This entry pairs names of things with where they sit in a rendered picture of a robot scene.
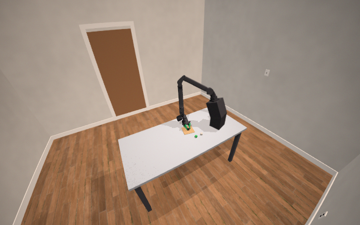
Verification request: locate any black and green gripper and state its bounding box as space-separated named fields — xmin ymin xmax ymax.
xmin=182 ymin=118 xmax=191 ymax=130

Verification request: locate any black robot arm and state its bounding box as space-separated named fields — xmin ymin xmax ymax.
xmin=177 ymin=75 xmax=220 ymax=123

